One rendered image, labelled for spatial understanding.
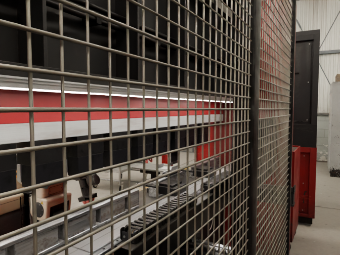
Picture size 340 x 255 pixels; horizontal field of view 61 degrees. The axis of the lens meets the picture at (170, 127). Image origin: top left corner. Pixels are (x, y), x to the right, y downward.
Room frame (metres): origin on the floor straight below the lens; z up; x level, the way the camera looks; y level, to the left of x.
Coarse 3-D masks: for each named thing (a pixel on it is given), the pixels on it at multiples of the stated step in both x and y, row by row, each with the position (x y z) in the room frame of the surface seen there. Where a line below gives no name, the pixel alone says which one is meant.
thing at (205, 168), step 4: (176, 168) 1.88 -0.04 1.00; (196, 168) 1.75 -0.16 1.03; (200, 168) 1.74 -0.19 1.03; (204, 168) 1.73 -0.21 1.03; (212, 168) 1.79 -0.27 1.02; (192, 172) 1.80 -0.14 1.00; (196, 172) 1.74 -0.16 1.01; (200, 172) 1.72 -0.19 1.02; (204, 172) 1.71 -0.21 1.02; (216, 172) 1.80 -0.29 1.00; (196, 176) 1.74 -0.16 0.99; (200, 176) 1.72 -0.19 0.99
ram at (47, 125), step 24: (0, 96) 0.88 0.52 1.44; (24, 96) 0.95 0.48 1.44; (48, 96) 1.02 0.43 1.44; (72, 96) 1.12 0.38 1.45; (96, 96) 1.23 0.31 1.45; (120, 96) 1.37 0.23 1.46; (0, 120) 0.88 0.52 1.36; (24, 120) 0.94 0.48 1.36; (48, 120) 1.02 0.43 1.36; (72, 120) 1.12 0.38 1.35; (96, 120) 1.23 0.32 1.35; (120, 120) 1.37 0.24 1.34; (192, 120) 2.05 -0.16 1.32; (216, 120) 2.45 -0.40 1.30
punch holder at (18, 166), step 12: (24, 144) 0.98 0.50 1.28; (36, 144) 0.98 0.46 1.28; (48, 144) 1.02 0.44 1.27; (24, 156) 0.98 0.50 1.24; (36, 156) 0.98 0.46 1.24; (48, 156) 1.02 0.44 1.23; (60, 156) 1.06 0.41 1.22; (24, 168) 0.99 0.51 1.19; (36, 168) 0.98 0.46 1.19; (48, 168) 1.02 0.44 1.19; (60, 168) 1.06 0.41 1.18; (24, 180) 0.99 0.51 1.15; (36, 180) 0.98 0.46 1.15; (48, 180) 1.02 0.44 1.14
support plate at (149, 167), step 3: (138, 165) 2.00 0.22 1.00; (141, 165) 2.00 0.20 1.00; (147, 165) 2.00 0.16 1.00; (150, 165) 2.00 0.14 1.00; (153, 165) 2.00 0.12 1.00; (165, 165) 2.00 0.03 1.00; (135, 168) 1.94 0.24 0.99; (138, 168) 1.92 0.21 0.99; (141, 168) 1.91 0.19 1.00; (147, 168) 1.90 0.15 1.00; (150, 168) 1.90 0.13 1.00; (153, 168) 1.90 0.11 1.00; (153, 171) 1.86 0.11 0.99; (159, 171) 1.84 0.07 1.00; (162, 171) 1.83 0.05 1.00
